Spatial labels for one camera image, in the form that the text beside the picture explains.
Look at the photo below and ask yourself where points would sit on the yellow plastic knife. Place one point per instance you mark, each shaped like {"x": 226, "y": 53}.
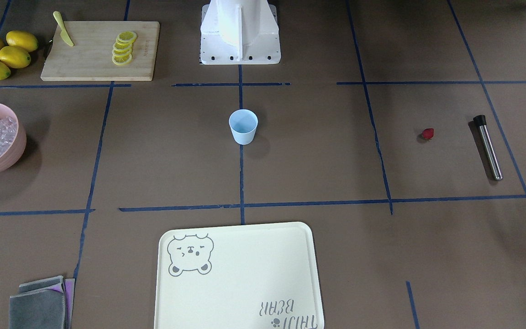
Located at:
{"x": 63, "y": 30}

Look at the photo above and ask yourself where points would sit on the light blue plastic cup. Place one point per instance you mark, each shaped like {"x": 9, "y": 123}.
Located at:
{"x": 243, "y": 124}

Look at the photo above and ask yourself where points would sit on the grey folded cloth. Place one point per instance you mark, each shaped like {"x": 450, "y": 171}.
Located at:
{"x": 39, "y": 304}

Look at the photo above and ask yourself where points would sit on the bamboo cutting board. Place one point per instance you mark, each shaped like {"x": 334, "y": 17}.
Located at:
{"x": 90, "y": 57}

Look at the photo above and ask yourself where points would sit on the cream bear print tray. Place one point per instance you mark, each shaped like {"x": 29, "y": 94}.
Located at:
{"x": 257, "y": 276}

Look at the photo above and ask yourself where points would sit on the steel muddler black tip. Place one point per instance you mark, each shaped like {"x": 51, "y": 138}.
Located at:
{"x": 481, "y": 124}

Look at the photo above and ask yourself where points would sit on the lemon slice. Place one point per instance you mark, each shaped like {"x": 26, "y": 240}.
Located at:
{"x": 122, "y": 47}
{"x": 126, "y": 37}
{"x": 122, "y": 60}
{"x": 120, "y": 53}

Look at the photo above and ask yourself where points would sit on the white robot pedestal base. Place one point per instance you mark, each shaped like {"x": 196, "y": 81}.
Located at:
{"x": 239, "y": 32}

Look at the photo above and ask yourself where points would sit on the purple folded cloth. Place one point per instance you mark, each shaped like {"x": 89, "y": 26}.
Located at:
{"x": 67, "y": 286}

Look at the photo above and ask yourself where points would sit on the red strawberry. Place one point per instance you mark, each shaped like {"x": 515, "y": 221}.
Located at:
{"x": 428, "y": 133}

